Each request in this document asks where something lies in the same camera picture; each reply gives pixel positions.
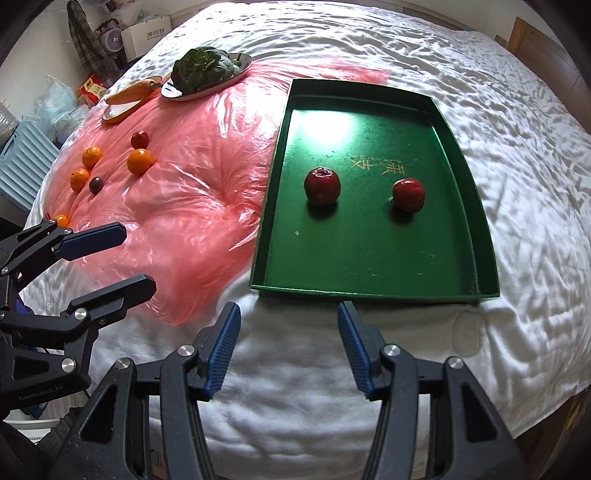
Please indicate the wooden headboard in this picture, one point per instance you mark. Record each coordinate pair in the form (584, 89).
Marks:
(552, 64)

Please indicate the orange oval dish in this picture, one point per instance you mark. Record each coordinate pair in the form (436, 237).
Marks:
(114, 114)

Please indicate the carrot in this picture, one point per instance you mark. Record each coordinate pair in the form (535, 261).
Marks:
(134, 92)

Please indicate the orange cherry tomato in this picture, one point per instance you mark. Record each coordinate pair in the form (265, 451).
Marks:
(62, 221)

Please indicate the red yellow snack packet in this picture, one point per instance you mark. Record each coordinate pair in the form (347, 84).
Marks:
(91, 91)

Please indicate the dark purple grape tomato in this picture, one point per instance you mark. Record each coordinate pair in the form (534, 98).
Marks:
(95, 185)

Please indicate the pink plastic sheet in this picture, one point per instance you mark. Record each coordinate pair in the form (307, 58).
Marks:
(192, 218)

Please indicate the green leafy vegetable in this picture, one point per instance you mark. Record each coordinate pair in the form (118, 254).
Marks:
(201, 68)

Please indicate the translucent plastic bag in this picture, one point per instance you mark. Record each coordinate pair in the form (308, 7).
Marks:
(59, 113)

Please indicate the red cherry tomato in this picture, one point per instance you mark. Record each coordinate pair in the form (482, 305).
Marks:
(139, 140)

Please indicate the green rectangular tray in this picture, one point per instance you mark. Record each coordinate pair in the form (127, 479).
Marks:
(364, 247)

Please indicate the white bed quilt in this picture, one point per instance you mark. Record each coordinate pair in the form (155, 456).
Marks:
(289, 408)

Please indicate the plaid hanging cloth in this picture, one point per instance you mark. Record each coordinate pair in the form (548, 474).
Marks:
(93, 57)

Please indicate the wrinkled red apple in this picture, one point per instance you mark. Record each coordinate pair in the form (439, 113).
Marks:
(322, 186)

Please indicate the small orange mandarin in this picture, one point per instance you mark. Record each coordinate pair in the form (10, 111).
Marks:
(78, 179)

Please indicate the white cardboard box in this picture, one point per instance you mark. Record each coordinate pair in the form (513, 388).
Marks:
(138, 39)

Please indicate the smooth red apple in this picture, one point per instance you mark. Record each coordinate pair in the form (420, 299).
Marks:
(409, 195)

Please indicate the light blue suitcase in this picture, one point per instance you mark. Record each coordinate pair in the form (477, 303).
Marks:
(25, 161)

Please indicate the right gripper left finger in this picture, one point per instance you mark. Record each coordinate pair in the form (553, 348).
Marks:
(111, 439)

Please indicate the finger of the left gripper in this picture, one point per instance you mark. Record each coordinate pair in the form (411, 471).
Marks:
(85, 314)
(25, 255)

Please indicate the white black-rimmed plate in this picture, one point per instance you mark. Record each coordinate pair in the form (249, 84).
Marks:
(244, 61)

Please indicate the grey round fan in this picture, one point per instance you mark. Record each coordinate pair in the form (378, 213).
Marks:
(111, 40)

